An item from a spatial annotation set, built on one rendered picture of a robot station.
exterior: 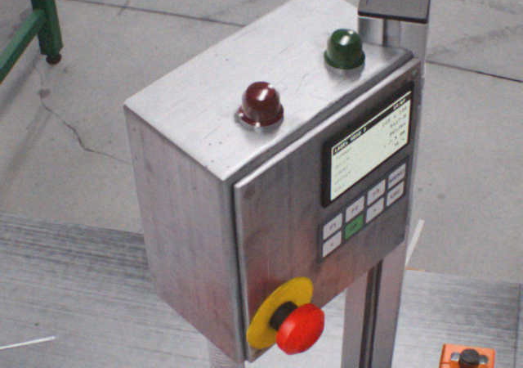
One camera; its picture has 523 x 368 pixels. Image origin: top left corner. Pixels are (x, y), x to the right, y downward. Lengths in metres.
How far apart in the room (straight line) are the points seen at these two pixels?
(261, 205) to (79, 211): 1.99
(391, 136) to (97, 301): 0.74
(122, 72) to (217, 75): 2.29
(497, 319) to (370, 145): 0.70
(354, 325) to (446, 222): 1.66
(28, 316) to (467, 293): 0.56
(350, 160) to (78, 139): 2.14
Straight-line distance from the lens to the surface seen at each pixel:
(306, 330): 0.70
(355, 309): 0.89
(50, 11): 2.91
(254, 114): 0.62
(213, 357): 0.92
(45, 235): 1.46
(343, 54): 0.65
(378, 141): 0.69
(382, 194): 0.74
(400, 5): 0.68
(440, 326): 1.34
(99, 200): 2.62
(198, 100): 0.65
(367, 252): 0.77
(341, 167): 0.67
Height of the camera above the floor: 1.91
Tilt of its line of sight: 46 degrees down
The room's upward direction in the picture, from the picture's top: 2 degrees counter-clockwise
